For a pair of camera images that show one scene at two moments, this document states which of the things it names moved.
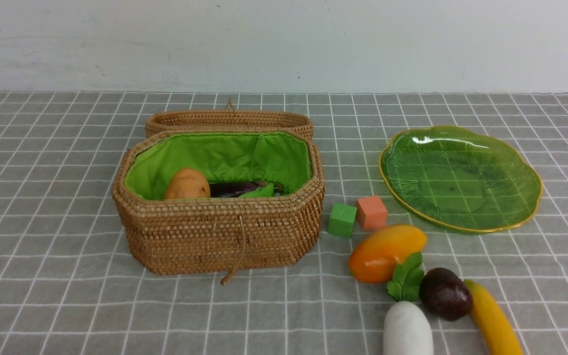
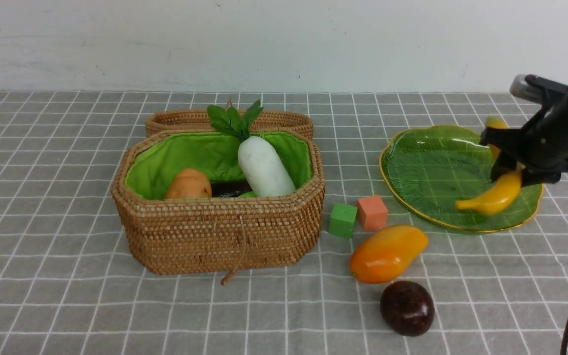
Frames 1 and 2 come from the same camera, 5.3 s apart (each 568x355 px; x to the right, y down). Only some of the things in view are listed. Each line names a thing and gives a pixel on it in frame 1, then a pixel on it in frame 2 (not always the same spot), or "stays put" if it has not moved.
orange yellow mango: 374,258 stays put
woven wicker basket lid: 229,120 stays put
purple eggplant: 234,190 stays put
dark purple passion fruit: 445,294 → 407,308
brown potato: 188,183 stays put
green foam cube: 341,220 stays put
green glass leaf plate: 461,180 stays put
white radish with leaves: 407,330 → 262,173
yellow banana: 498,334 → 508,175
